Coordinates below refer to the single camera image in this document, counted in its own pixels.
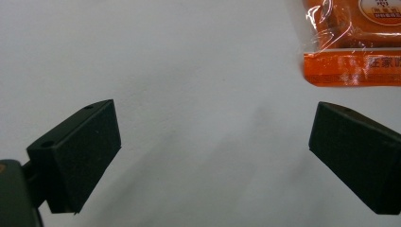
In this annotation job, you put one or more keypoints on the orange plastic snack packet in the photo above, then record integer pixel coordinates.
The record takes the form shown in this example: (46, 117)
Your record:
(353, 41)

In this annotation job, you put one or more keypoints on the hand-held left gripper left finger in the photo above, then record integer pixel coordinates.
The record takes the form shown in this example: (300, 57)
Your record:
(78, 157)

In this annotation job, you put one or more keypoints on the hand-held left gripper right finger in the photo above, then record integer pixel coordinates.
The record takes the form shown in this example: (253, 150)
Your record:
(356, 151)

